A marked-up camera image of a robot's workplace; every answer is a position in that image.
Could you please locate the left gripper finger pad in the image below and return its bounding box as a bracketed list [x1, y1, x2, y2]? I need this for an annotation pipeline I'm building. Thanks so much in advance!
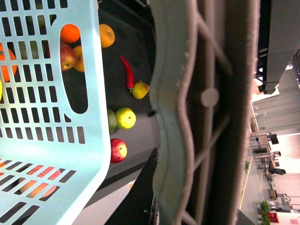
[150, 0, 260, 225]

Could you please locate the light teal plastic basket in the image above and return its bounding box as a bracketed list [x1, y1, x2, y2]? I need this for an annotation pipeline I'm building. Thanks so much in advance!
[0, 0, 110, 225]

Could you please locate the yellow pear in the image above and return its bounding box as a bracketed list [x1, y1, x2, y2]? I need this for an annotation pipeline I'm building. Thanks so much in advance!
[132, 81, 150, 99]

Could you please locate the red chili pepper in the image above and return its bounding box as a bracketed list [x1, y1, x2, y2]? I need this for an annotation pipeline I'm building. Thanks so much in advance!
[120, 56, 135, 93]

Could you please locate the golden apple far right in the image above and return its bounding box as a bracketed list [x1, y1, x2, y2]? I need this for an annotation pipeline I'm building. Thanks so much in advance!
[99, 24, 115, 48]

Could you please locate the green apple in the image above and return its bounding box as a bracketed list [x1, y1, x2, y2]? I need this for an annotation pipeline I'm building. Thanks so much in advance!
[115, 108, 136, 129]

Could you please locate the green lime oval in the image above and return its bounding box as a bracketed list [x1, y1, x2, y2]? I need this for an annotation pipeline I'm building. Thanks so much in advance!
[107, 109, 117, 133]

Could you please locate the yellow orange apple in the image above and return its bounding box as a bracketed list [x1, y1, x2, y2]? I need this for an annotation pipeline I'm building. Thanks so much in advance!
[73, 45, 84, 72]

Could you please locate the red apple near front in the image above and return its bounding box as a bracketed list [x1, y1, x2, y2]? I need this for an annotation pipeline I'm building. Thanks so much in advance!
[110, 138, 128, 164]

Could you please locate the red yellow apple centre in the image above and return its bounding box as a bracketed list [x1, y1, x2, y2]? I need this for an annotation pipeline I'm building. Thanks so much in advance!
[60, 41, 77, 71]

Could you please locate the small orange mandarin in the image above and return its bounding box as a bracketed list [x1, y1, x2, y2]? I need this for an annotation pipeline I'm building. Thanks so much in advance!
[60, 24, 80, 43]

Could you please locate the peach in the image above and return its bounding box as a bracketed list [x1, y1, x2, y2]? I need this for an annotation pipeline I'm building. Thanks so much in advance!
[18, 166, 61, 199]

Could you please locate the large orange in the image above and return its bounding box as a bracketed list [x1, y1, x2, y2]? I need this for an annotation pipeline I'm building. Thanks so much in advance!
[0, 43, 16, 83]

